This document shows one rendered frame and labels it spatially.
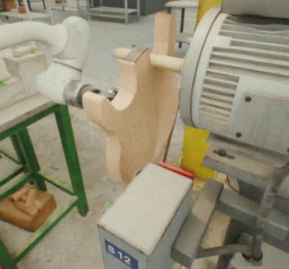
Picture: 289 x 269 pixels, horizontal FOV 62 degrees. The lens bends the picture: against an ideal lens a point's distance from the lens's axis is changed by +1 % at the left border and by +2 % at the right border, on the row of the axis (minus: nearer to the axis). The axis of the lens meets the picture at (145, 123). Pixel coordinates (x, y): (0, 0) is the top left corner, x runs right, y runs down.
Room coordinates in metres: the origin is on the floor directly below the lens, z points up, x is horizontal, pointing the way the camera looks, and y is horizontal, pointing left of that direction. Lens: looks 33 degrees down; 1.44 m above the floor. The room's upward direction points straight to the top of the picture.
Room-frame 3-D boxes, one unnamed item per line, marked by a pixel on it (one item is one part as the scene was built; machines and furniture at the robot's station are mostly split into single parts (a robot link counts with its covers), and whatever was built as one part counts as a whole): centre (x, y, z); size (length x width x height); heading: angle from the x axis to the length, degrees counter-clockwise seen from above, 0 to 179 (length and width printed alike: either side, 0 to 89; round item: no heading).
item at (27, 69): (1.13, 0.63, 1.02); 0.27 x 0.15 x 0.17; 59
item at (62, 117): (1.04, 0.43, 0.45); 0.05 x 0.05 x 0.90; 59
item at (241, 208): (0.31, -0.22, 1.02); 0.13 x 0.04 x 0.04; 59
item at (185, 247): (0.30, -0.11, 1.02); 0.19 x 0.04 x 0.04; 149
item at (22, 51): (1.08, 0.54, 1.12); 0.11 x 0.03 x 0.03; 149
